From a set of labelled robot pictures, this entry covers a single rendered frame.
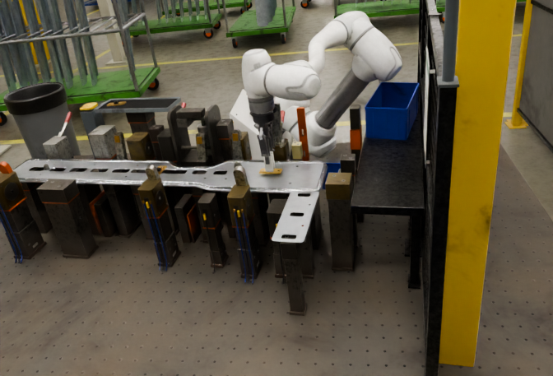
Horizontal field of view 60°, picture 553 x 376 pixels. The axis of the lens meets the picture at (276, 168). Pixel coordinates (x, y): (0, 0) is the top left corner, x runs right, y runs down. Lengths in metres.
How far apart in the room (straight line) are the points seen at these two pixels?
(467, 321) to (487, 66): 0.68
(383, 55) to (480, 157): 0.94
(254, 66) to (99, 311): 1.00
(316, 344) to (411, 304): 0.34
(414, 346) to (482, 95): 0.80
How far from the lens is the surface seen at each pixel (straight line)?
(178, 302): 1.78
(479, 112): 1.08
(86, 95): 5.97
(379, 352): 1.53
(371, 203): 1.53
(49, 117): 4.62
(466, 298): 1.35
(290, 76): 1.51
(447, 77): 0.92
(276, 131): 1.89
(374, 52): 1.97
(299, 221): 1.52
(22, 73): 6.70
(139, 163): 2.10
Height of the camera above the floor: 1.85
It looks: 28 degrees down
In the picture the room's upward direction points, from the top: 7 degrees counter-clockwise
